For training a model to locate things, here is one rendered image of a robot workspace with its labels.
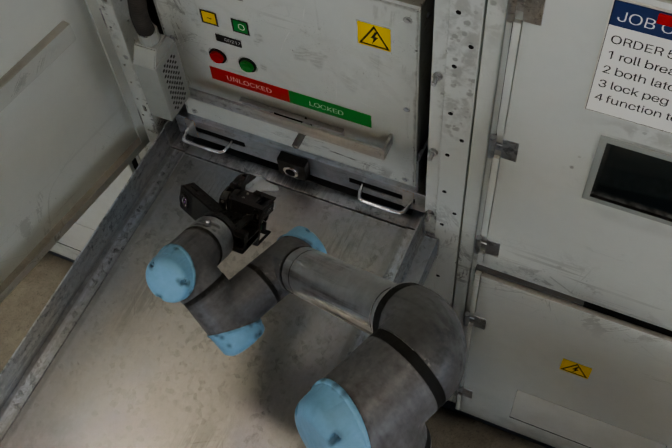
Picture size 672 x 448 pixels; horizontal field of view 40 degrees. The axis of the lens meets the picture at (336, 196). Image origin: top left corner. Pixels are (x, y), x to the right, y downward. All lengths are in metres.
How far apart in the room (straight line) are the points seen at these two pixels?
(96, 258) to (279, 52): 0.55
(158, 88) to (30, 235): 0.42
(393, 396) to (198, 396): 0.68
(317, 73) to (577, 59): 0.51
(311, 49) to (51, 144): 0.54
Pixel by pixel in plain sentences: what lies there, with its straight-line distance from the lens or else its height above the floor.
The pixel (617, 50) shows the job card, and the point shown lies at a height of 1.48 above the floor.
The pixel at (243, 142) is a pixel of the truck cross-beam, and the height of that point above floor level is 0.90.
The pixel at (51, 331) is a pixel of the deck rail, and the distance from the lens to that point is 1.78.
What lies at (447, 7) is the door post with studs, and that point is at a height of 1.45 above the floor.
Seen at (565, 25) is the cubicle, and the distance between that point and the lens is 1.21.
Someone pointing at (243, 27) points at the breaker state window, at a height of 1.24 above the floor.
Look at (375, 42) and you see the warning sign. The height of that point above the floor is 1.29.
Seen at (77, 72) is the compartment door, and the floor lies 1.12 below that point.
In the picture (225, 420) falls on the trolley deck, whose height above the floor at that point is 0.85.
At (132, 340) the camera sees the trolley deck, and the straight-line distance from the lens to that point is 1.73.
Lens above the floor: 2.36
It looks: 57 degrees down
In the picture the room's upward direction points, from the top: 6 degrees counter-clockwise
